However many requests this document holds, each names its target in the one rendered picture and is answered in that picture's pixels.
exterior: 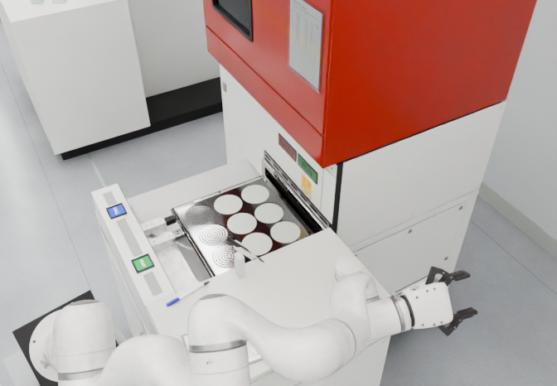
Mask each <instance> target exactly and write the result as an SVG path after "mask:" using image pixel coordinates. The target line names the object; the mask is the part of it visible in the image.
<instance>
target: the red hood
mask: <svg viewBox="0 0 557 386"><path fill-rule="evenodd" d="M536 2H537V0H203V7H204V17H205V24H206V44H207V51H208V52H209V53H210V54H211V55H212V56H213V57H214V58H215V59H216V60H217V61H218V62H219V63H220V64H221V65H222V66H223V67H224V68H225V69H226V70H227V71H228V72H229V73H230V74H231V75H232V76H233V77H234V78H235V80H236V81H237V82H238V83H239V84H240V85H241V86H242V87H243V88H244V89H245V90H246V91H247V92H248V93H249V94H250V95H251V96H252V97H253V98H254V99H255V100H256V101H257V102H258V103H259V104H260V105H261V106H262V107H263V108H264V109H265V110H266V111H267V112H268V113H269V114H270V116H271V117H272V118H273V119H274V120H275V121H276V122H277V123H278V124H279V125H280V126H281V127H282V128H283V129H284V130H285V131H286V132H287V133H288V134H289V135H290V136H291V137H292V138H293V139H294V140H295V141H296V142H297V143H298V144H299V145H300V146H301V147H302V148H303V149H304V150H305V152H306V153H307V154H308V155H309V156H310V157H311V158H312V159H313V160H314V161H315V162H316V163H317V164H318V165H319V166H320V167H321V168H326V167H328V166H332V165H334V164H337V163H338V162H343V161H345V160H347V159H350V158H352V157H356V156H358V155H361V154H363V153H365V152H368V151H371V150H374V149H376V148H378V147H382V146H384V145H387V144H389V143H392V142H395V141H398V140H400V139H402V138H406V137H408V136H411V135H413V134H416V133H419V132H422V131H424V130H426V129H429V128H432V127H435V126H437V125H439V124H442V123H446V122H448V121H450V120H453V119H455V118H459V117H461V116H463V115H466V114H468V113H472V112H474V111H477V110H479V109H483V108H485V107H487V106H490V105H492V104H496V103H498V102H501V101H503V100H505V99H506V98H507V95H508V92H509V89H510V87H511V82H512V79H513V76H514V74H515V71H516V66H517V63H518V60H519V58H520V55H521V50H522V47H523V45H524V42H525V38H526V34H527V32H528V29H529V25H530V21H531V18H532V15H533V12H534V10H535V5H536Z"/></svg>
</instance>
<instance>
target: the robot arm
mask: <svg viewBox="0 0 557 386"><path fill-rule="evenodd" d="M437 273H438V274H442V275H443V276H442V277H441V278H440V279H439V280H438V279H437V278H436V277H435V275H436V274H437ZM468 277H471V275H470V273H467V272H465V271H463V270H460V271H456V272H454V273H448V272H446V271H444V270H443V269H441V268H436V267H433V266H432V267H431V268H430V270H429V275H428V277H427V280H426V281H423V282H420V283H418V284H415V285H413V286H412V287H409V288H407V289H405V290H403V291H402V292H401V293H402V295H401V296H400V297H399V296H398V295H397V294H396V292H394V293H391V297H386V298H382V299H381V298H380V297H379V294H378V291H377V288H376V285H375V282H374V279H373V278H372V276H371V275H370V274H369V273H364V272H359V273H353V274H350V275H347V276H345V277H343V278H341V279H340V280H339V281H338V282H337V283H336V284H335V285H334V286H333V288H332V290H331V294H330V297H329V318H327V319H326V320H323V321H320V322H318V323H316V324H314V325H311V326H308V327H303V328H288V327H283V326H279V325H277V324H274V323H273V322H272V321H269V320H268V319H266V318H265V317H264V316H262V315H260V314H259V313H258V312H257V311H255V310H254V309H253V308H251V307H250V306H248V305H247V304H245V303H243V302H242V301H241V300H239V299H237V298H235V297H232V296H230V295H226V294H224V293H221V294H220V293H216V294H209V295H206V296H203V297H202V298H200V299H199V300H197V301H196V302H195V303H194V304H193V306H192V307H191V310H190V312H189V315H188V320H187V336H188V347H189V350H188V349H187V347H186V346H184V344H183V343H182V342H181V341H179V340H178V339H176V338H174V337H171V336H169V335H140V336H136V337H133V338H130V339H128V340H126V341H125V342H123V343H122V344H121V345H119V346H118V347H117V348H116V343H115V331H114V319H113V316H112V313H111V311H110V309H109V308H108V307H107V306H106V305H105V304H104V303H103V302H99V301H96V300H82V301H77V302H72V303H71V304H69V305H67V306H65V307H64V308H63V309H62V310H59V311H55V312H53V313H51V314H50V315H49V316H47V317H45V318H44V319H43V320H42V321H41V322H40V323H39V324H38V325H37V327H36V329H35V330H34V331H33V334H32V336H31V340H30V345H29V352H30V358H31V361H32V364H33V365H34V367H35V369H36V370H37V371H38V372H39V373H40V374H41V375H42V376H44V377H45V378H47V379H49V380H53V381H56V382H58V386H251V384H250V375H249V357H248V349H247V341H248V342H249V343H250V344H251V345H252V346H253V347H254V348H255V349H256V350H257V352H258V353H259V355H260V356H261V357H262V359H263V360H264V361H265V363H266V364H267V365H268V366H269V367H270V368H271V369H272V370H273V371H274V372H276V373H277V374H278V375H280V376H281V377H283V378H285V379H288V380H292V381H295V382H302V383H307V382H314V381H318V380H321V379H325V378H327V377H329V376H331V375H332V374H334V373H336V372H337V371H338V370H339V369H341V368H342V367H343V366H345V365H346V364H348V363H349V362H350V361H352V360H353V359H354V358H355V357H357V356H358V355H359V354H360V353H361V352H363V351H364V350H365V349H366V347H367V346H368V344H369V342H371V341H373V340H378V339H381V338H384V337H387V336H390V335H395V334H398V333H401V332H404V331H409V330H410V329H411V328H413V329H423V328H430V327H435V326H437V327H438V328H439V329H440V330H441V331H442V332H443V333H444V334H445V335H446V336H449V335H450V334H451V333H452V332H453V331H454V330H456V329H457V327H458V325H459V323H461V322H463V320H464V319H467V318H470V317H473V316H474V315H476V314H478V312H477V311H476V310H475V309H473V308H472V307H469V308H467V309H463V310H461V311H457V314H454V313H453V310H452V306H451V302H450V298H449V294H448V288H447V286H448V285H449V284H450V282H451V281H452V280H454V281H459V280H462V279H465V278H468ZM449 322H450V324H449V326H448V327H445V326H444V324H448V323H449Z"/></svg>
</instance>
